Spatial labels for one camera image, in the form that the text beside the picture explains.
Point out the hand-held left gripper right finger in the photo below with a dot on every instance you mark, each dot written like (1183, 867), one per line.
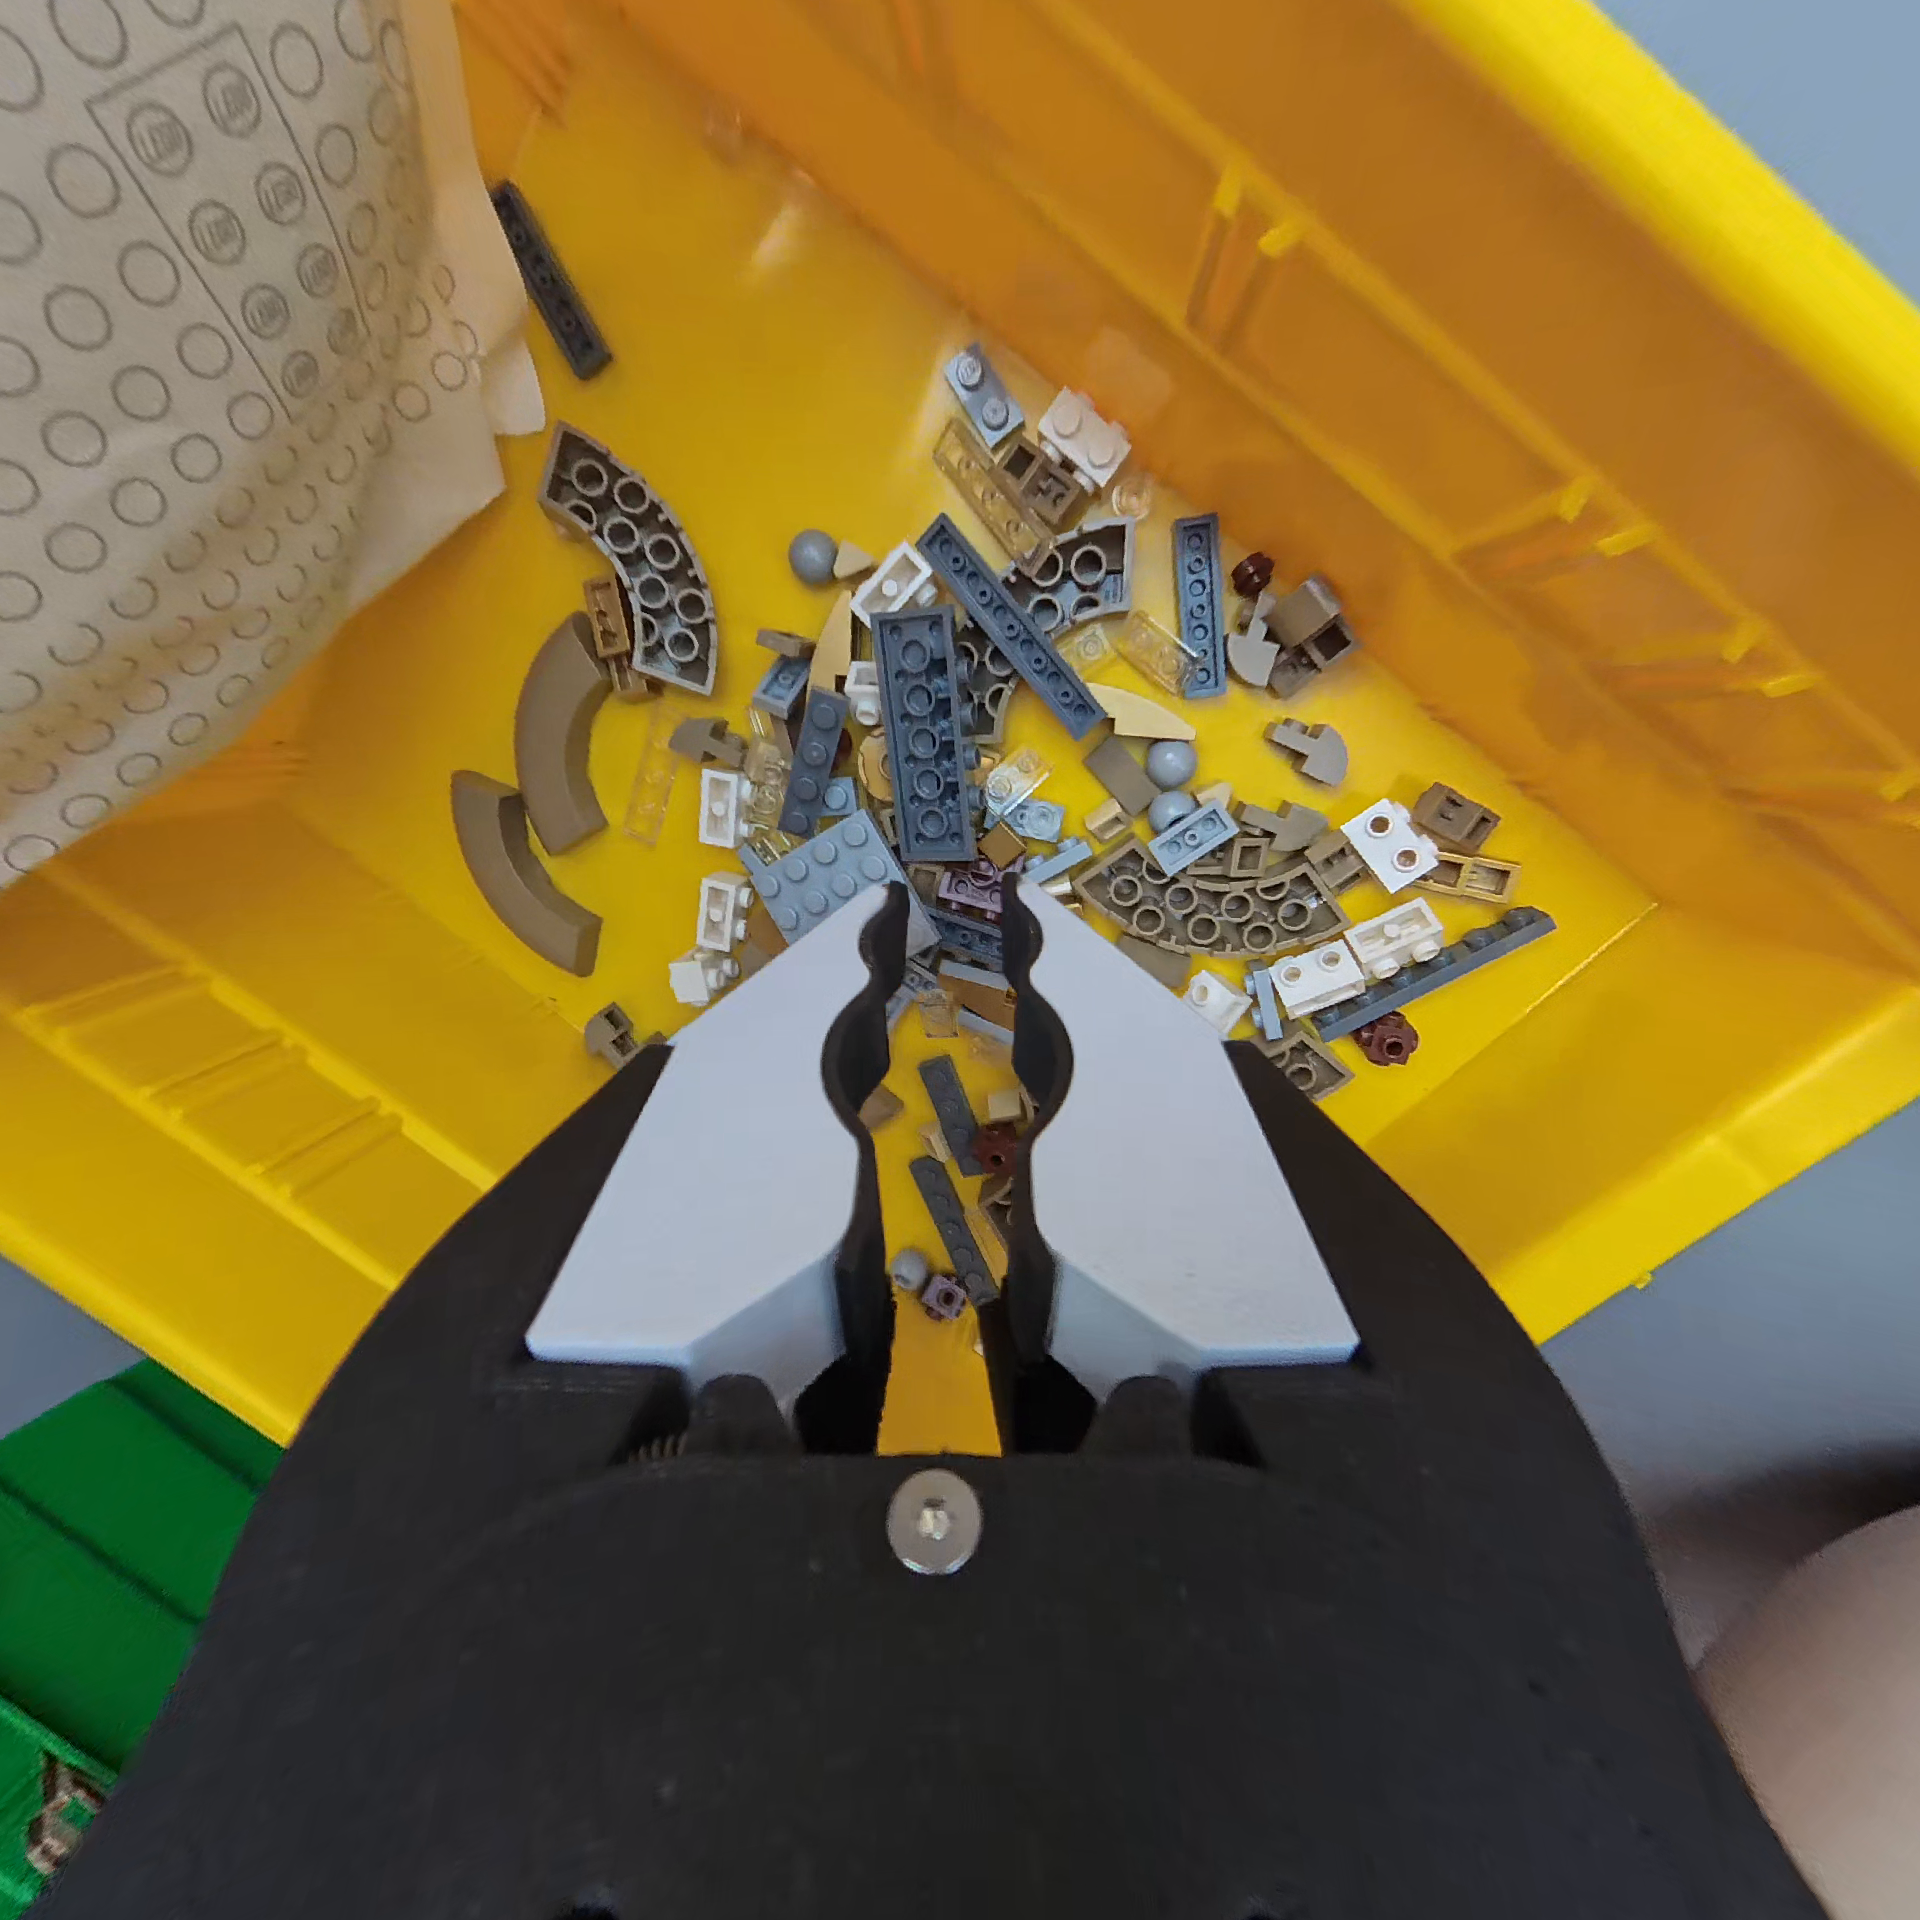
(1184, 1200)

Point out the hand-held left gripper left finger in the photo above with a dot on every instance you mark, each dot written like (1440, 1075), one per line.
(704, 1200)

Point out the pile of small toy bricks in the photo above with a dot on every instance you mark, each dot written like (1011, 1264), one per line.
(921, 720)

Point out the yellow plastic bin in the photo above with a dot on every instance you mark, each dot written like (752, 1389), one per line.
(1350, 376)

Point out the grey desk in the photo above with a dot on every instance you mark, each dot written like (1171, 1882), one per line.
(1786, 1320)

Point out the dark tan arch brick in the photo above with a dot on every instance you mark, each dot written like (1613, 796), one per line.
(551, 733)
(523, 885)

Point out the grey curved studded brick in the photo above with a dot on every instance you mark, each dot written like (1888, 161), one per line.
(639, 562)

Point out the large green plastic bin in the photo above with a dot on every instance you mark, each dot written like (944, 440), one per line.
(90, 1546)

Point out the person's beige trouser leg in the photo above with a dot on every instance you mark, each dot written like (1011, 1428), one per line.
(1815, 1723)

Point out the dark grey long plate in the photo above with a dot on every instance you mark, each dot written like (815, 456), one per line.
(549, 279)

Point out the printed paper bag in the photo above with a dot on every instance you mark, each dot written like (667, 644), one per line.
(181, 376)

